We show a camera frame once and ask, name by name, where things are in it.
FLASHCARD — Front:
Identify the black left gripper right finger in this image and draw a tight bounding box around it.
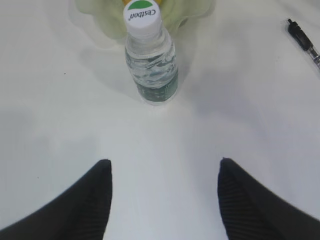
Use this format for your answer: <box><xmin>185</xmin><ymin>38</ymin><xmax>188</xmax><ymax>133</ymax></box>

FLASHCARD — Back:
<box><xmin>217</xmin><ymin>158</ymin><xmax>320</xmax><ymax>240</ymax></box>

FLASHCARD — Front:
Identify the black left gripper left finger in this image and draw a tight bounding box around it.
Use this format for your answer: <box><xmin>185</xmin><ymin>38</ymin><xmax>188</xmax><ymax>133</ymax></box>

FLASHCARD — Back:
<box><xmin>0</xmin><ymin>159</ymin><xmax>112</xmax><ymax>240</ymax></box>

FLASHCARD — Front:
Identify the clear plastic water bottle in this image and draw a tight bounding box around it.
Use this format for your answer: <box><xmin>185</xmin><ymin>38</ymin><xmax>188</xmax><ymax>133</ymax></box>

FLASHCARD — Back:
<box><xmin>123</xmin><ymin>0</ymin><xmax>178</xmax><ymax>103</ymax></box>

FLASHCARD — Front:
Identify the yellow pear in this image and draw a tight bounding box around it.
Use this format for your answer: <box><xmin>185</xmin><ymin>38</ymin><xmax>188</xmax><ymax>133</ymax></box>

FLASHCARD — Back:
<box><xmin>122</xmin><ymin>0</ymin><xmax>162</xmax><ymax>6</ymax></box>

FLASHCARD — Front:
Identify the black pen near holder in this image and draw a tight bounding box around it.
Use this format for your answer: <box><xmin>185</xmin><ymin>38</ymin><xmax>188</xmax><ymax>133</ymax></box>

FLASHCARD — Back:
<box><xmin>287</xmin><ymin>18</ymin><xmax>320</xmax><ymax>73</ymax></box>

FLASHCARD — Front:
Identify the green glass wavy plate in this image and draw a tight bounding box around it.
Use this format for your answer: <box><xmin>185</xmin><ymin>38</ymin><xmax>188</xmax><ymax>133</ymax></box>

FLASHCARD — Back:
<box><xmin>74</xmin><ymin>0</ymin><xmax>216</xmax><ymax>40</ymax></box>

